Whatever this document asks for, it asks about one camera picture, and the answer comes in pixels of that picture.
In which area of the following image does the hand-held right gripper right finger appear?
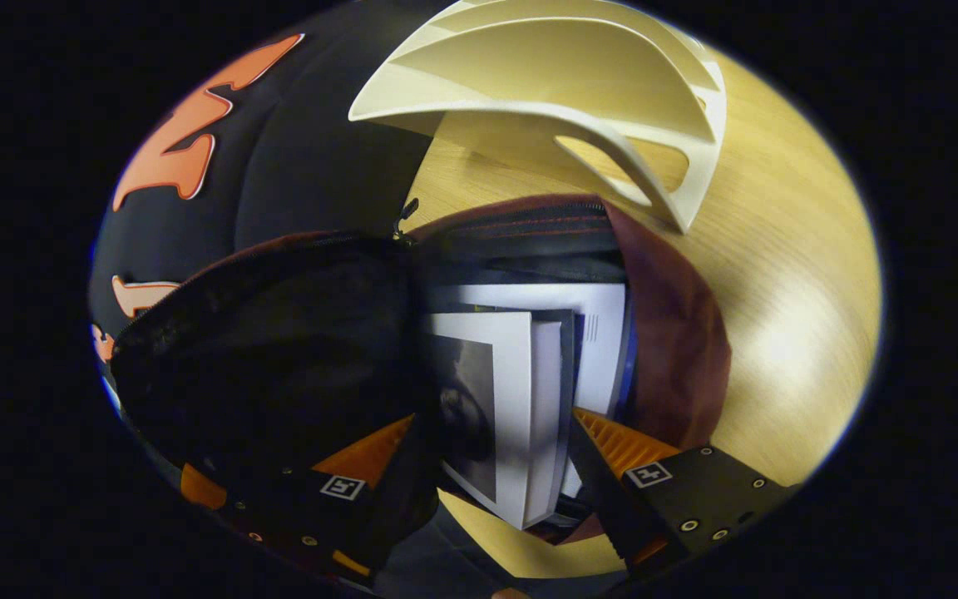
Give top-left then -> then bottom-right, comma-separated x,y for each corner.
567,407 -> 802,575

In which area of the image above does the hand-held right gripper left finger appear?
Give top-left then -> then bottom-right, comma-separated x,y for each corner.
228,413 -> 440,585

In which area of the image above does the black book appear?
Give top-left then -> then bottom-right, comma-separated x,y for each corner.
423,309 -> 577,531

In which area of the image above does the blue book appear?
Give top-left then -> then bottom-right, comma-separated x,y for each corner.
433,283 -> 636,500

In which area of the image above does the maroon schoolbag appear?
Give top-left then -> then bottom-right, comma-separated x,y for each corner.
109,195 -> 733,554

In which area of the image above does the white bookshelf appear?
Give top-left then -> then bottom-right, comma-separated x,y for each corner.
348,0 -> 729,236

